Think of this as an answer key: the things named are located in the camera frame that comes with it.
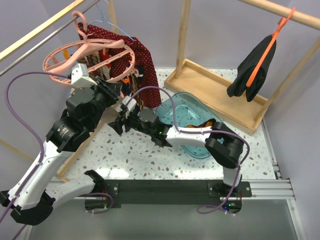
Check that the red black argyle sock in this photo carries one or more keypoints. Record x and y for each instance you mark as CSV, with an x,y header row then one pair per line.
x,y
208,123

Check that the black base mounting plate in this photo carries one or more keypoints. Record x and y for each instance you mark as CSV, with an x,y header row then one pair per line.
x,y
116,193

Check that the navy patterned hanging sock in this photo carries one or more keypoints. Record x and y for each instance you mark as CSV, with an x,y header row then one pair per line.
x,y
132,83

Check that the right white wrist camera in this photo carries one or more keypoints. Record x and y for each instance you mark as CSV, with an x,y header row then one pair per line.
x,y
128,104

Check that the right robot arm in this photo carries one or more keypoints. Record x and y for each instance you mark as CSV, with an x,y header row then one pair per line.
x,y
223,144

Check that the red polka dot garment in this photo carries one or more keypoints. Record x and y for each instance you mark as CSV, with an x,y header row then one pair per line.
x,y
149,98

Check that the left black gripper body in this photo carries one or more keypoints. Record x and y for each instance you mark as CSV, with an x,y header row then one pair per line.
x,y
105,94

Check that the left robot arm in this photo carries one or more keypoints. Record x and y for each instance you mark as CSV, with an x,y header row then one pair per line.
x,y
31,200

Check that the right wooden clothes rack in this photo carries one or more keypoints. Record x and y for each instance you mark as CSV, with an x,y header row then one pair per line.
x,y
211,88

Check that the left wooden clothes rack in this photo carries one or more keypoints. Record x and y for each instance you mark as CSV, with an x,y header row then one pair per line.
x,y
30,36

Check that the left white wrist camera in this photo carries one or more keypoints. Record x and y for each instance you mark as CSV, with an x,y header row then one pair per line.
x,y
80,77

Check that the wooden clothes rack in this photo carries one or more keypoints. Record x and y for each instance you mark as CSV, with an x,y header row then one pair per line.
x,y
30,36
211,88

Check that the teal plastic basin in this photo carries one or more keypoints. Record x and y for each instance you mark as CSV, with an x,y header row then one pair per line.
x,y
189,110

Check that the orange plastic hanger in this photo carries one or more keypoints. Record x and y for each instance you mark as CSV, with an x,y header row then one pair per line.
x,y
275,34

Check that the pink round sock hanger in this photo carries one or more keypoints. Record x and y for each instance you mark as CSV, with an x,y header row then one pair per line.
x,y
61,71

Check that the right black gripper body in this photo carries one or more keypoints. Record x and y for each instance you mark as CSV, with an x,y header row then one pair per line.
x,y
131,121

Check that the blue wire hanger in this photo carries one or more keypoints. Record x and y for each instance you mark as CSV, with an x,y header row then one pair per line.
x,y
117,25

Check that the brown striped hanging socks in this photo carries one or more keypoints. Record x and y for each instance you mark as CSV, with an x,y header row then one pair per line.
x,y
92,60

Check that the black hanging garment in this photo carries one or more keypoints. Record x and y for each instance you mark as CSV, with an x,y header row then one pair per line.
x,y
246,68

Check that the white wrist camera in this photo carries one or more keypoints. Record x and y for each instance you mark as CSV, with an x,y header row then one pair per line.
x,y
80,77
128,104

